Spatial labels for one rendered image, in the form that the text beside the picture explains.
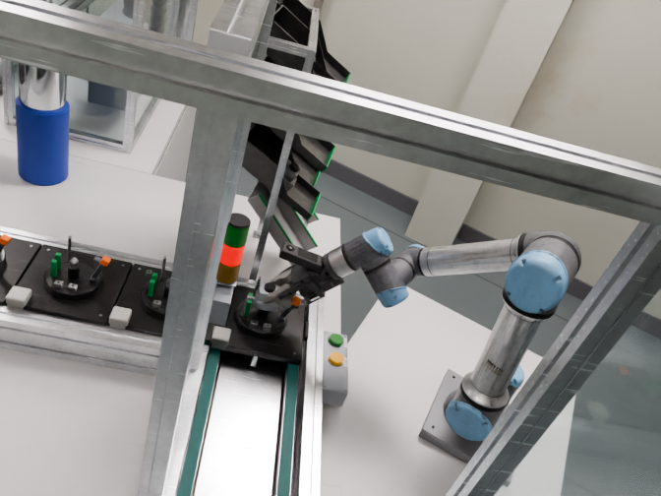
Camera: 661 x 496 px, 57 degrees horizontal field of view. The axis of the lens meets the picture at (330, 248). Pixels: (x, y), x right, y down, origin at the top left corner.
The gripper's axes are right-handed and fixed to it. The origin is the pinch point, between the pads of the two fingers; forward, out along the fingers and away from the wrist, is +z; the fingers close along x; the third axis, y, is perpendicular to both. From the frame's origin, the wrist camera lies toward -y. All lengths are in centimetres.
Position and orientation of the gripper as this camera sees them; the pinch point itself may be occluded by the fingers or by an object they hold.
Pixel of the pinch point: (267, 291)
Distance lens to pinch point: 161.4
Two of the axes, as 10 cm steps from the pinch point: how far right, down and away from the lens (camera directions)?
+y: 5.5, 6.7, 5.0
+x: 0.1, -6.1, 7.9
